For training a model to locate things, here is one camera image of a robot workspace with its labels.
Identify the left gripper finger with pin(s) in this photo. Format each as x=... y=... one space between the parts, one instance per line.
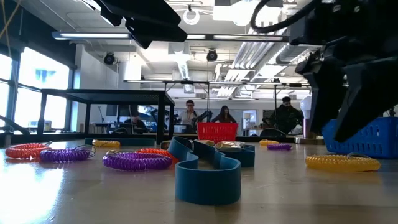
x=155 y=34
x=140 y=9

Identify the red plastic basket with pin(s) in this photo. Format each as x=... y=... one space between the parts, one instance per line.
x=217 y=132

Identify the black hanging ceiling lamp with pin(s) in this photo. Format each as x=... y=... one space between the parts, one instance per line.
x=109 y=58
x=212 y=55

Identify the black perforated metal shelf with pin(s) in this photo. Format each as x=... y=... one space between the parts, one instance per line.
x=109 y=96

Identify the blue plastic basket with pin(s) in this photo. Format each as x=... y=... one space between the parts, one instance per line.
x=382 y=140

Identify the long ceiling light bar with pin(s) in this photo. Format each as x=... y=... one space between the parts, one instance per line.
x=93 y=35

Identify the black background robot arm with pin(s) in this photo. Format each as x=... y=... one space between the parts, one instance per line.
x=205 y=115

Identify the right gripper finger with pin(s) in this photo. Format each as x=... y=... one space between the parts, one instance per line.
x=370 y=93
x=326 y=93

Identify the orange coil wristband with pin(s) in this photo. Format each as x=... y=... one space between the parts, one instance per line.
x=25 y=151
x=155 y=152

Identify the person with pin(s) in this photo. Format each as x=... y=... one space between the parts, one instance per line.
x=224 y=116
x=135 y=121
x=284 y=118
x=188 y=116

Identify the black aluminium table frame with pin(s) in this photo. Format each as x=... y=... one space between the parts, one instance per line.
x=46 y=137

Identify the purple coil wristband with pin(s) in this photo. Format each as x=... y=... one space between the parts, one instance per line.
x=136 y=161
x=279 y=147
x=62 y=155

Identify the black background workstation frame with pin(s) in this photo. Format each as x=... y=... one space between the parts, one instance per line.
x=217 y=82

